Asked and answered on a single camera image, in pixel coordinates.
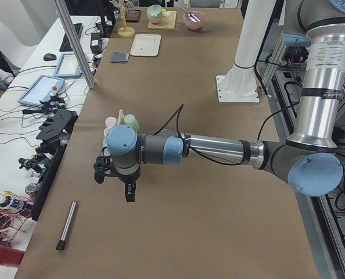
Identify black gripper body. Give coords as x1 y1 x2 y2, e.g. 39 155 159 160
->
114 165 141 184

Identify grey folded cloth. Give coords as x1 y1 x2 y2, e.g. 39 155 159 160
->
111 52 130 63

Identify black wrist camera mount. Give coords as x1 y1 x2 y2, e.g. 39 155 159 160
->
93 156 113 184

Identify wooden mug tree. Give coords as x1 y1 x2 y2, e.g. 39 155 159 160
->
109 0 135 37

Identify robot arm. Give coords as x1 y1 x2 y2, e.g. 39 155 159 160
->
94 1 345 202

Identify cream cup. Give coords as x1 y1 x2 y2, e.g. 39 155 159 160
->
103 127 112 138

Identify red cylinder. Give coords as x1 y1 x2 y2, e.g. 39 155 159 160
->
0 245 24 267

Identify white wire cup rack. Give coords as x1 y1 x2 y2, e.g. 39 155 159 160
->
103 109 124 146

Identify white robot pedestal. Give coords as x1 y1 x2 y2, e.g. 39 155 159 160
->
217 0 276 103

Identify teach pendant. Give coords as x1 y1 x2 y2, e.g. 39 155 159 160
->
53 52 82 78
18 75 65 106

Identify black keyboard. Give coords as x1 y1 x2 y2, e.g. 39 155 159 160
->
59 23 84 52

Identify dark wooden box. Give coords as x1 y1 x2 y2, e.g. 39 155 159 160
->
125 10 141 23

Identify far teach pendant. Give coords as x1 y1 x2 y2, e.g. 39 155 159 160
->
53 52 82 78

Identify wooden cutting board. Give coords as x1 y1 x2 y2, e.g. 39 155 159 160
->
148 10 177 31

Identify green cup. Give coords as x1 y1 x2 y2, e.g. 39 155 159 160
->
124 114 140 132

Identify pink cup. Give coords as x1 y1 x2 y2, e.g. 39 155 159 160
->
105 116 118 128

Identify cream rabbit tray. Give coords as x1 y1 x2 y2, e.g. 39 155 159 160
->
130 34 161 57

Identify black computer mouse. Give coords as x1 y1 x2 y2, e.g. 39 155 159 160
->
43 53 57 61

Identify near teach pendant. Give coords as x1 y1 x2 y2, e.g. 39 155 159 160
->
18 75 65 106

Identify pink bowl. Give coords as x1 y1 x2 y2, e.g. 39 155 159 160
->
183 11 207 31

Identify black slotted stand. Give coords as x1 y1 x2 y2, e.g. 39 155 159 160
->
36 109 78 142

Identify aluminium frame post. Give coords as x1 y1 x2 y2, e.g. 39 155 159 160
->
53 0 95 89

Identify metal scoop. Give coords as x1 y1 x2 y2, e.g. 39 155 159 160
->
180 7 201 22

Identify stacked green bowls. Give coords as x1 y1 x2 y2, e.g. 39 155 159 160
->
147 5 163 24

